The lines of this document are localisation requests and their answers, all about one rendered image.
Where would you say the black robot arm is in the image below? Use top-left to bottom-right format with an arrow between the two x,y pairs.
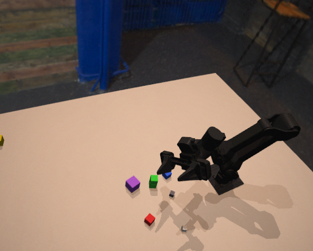
177,113 -> 301,188

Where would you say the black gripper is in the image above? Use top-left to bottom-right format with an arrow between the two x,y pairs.
156,151 -> 211,181

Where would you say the red block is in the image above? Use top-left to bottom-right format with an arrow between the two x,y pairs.
144,213 -> 155,226

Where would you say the blue block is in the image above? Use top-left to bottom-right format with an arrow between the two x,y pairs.
162,172 -> 172,180

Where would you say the purple block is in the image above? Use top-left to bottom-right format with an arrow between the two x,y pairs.
125,176 -> 140,193

